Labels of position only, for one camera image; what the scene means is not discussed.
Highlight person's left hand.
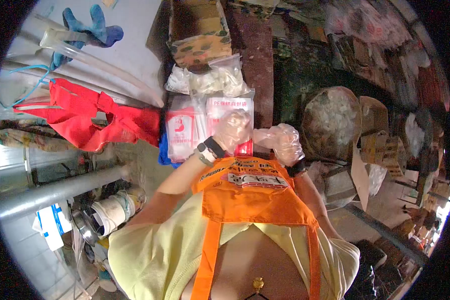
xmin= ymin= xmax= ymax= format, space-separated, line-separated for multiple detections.
xmin=212 ymin=109 xmax=254 ymax=155

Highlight person's right hand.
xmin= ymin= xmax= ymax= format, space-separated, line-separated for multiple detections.
xmin=253 ymin=123 xmax=307 ymax=168

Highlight person's left fingers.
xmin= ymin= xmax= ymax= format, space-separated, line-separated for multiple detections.
xmin=219 ymin=109 xmax=253 ymax=130

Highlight person's right fingers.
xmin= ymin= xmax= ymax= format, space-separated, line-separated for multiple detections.
xmin=253 ymin=127 xmax=277 ymax=149

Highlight pack of red-printed zip bags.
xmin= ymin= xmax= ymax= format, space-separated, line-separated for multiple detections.
xmin=205 ymin=88 xmax=256 ymax=157

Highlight black wrist band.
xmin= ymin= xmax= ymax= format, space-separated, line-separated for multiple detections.
xmin=203 ymin=136 xmax=226 ymax=159
xmin=285 ymin=159 xmax=308 ymax=178

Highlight zip bag of white pieces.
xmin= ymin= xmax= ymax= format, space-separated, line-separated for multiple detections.
xmin=189 ymin=53 xmax=250 ymax=98

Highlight pack of red-labelled clear bags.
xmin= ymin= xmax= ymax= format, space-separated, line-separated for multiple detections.
xmin=166 ymin=98 xmax=208 ymax=163

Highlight brown wooden beam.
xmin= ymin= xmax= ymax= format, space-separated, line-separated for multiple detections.
xmin=224 ymin=3 xmax=275 ymax=129

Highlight small clear bag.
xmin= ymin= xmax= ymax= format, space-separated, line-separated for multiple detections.
xmin=164 ymin=64 xmax=191 ymax=95

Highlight round basket of white pieces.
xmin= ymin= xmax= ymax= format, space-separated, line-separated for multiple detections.
xmin=301 ymin=86 xmax=363 ymax=163

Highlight blue cloth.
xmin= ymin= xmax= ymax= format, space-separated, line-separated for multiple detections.
xmin=157 ymin=131 xmax=183 ymax=169

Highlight printed cardboard box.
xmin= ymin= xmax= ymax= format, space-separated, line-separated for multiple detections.
xmin=167 ymin=0 xmax=233 ymax=69

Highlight brown cardboard sheet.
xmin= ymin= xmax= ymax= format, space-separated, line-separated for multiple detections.
xmin=350 ymin=144 xmax=372 ymax=213

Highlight stack of cartons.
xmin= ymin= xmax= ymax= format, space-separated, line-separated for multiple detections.
xmin=361 ymin=130 xmax=408 ymax=178

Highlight clear plastic tube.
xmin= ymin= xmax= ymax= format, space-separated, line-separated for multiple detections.
xmin=40 ymin=29 xmax=165 ymax=108

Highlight pile of red-printed plastic bags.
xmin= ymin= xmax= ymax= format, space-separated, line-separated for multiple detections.
xmin=323 ymin=0 xmax=414 ymax=50

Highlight white plastic bucket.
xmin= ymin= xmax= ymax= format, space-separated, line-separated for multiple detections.
xmin=91 ymin=188 xmax=148 ymax=238

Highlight person's body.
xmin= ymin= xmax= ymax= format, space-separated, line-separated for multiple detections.
xmin=108 ymin=155 xmax=361 ymax=300

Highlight pair of blue gloves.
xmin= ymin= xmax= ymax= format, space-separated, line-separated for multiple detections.
xmin=50 ymin=4 xmax=124 ymax=71

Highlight metal bowl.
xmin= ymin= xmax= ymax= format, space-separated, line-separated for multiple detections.
xmin=70 ymin=209 xmax=99 ymax=247

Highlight grey metal pipe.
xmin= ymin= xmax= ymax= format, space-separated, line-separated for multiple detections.
xmin=0 ymin=164 xmax=133 ymax=223

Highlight white and blue carton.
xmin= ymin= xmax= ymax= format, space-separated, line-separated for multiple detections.
xmin=31 ymin=203 xmax=74 ymax=252

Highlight floral cloth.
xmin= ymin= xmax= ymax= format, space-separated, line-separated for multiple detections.
xmin=0 ymin=119 xmax=81 ymax=153

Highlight blue string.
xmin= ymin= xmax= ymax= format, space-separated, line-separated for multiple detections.
xmin=7 ymin=64 xmax=57 ymax=110

